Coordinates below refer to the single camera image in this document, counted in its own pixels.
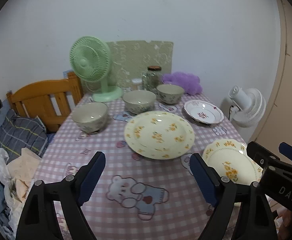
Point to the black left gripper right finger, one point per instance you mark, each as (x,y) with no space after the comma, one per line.
(255,219)

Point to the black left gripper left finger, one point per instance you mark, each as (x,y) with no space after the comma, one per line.
(39,219)

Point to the scalloped yellow floral plate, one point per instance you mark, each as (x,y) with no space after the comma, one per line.
(229,158)

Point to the white pink-rimmed plate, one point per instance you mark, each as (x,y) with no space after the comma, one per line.
(203,112)

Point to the large yellow floral plate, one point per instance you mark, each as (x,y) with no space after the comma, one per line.
(159,135)

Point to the cream ceramic bowl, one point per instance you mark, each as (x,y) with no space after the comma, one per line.
(170,94)
(139,101)
(90,117)

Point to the pile of clothes and bags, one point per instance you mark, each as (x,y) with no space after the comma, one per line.
(16,180)

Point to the white desk fan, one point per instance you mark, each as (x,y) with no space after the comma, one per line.
(249,106)

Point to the grey plaid pillow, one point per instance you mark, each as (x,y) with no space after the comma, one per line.
(17,132)

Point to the purple plush cushion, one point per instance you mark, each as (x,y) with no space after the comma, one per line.
(189,82)

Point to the pink checkered tablecloth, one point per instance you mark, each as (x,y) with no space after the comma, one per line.
(136,197)

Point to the glass jar with dark lid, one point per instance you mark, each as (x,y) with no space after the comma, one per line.
(152,78)

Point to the cotton swab container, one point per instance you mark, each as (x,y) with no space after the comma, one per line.
(137,84)

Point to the green patterned board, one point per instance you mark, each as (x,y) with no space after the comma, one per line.
(130,59)

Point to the green desk fan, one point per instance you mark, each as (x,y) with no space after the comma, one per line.
(90,59)

